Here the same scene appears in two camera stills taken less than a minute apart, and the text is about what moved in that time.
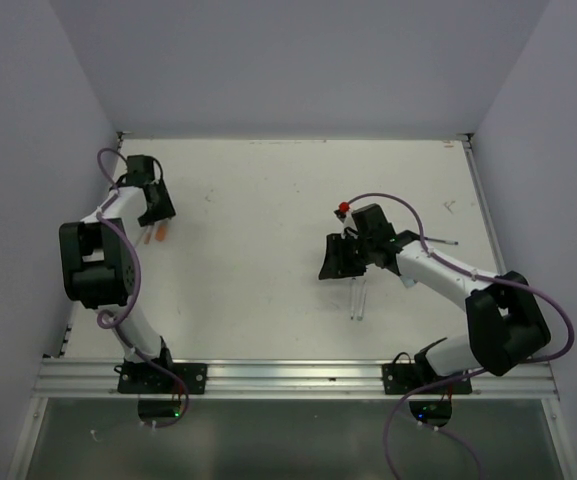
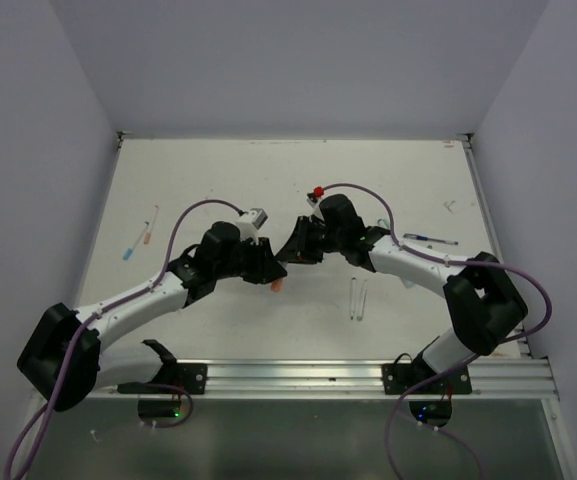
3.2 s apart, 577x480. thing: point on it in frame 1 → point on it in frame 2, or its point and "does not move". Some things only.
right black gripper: [335, 262] → [297, 248]
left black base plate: [144, 378] does not move
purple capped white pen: [353, 288] does not move
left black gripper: [164, 211] → [266, 267]
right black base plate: [400, 378] does not move
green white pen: [360, 318] does not move
